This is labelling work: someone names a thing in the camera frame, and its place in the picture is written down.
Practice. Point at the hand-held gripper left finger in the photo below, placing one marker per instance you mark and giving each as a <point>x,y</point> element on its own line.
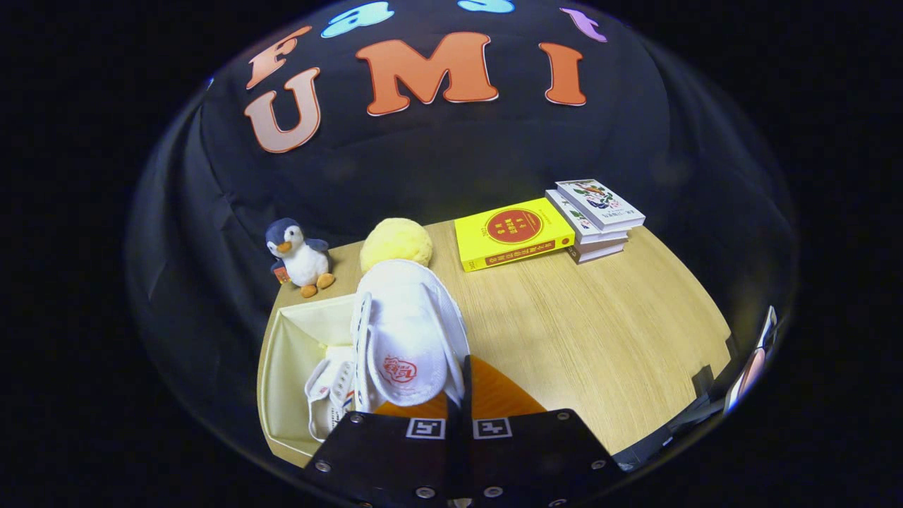
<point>388,458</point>

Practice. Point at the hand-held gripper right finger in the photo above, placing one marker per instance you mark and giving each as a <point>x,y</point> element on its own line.
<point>529,458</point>

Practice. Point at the white canvas shoe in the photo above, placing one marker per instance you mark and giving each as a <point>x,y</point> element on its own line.
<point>402,317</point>
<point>328,402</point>

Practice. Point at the beige fabric storage box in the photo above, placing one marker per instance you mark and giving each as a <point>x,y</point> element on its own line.
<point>296,353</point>

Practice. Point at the penguin plush toy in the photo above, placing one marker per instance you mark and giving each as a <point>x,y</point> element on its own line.
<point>303,261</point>

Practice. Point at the yellow round soft bun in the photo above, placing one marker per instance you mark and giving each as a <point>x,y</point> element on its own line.
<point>395,243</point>

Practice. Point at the yellow book red circle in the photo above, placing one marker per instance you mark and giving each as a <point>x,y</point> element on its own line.
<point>511,233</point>

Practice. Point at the white book bird print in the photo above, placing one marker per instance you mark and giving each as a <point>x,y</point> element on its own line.
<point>600,203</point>

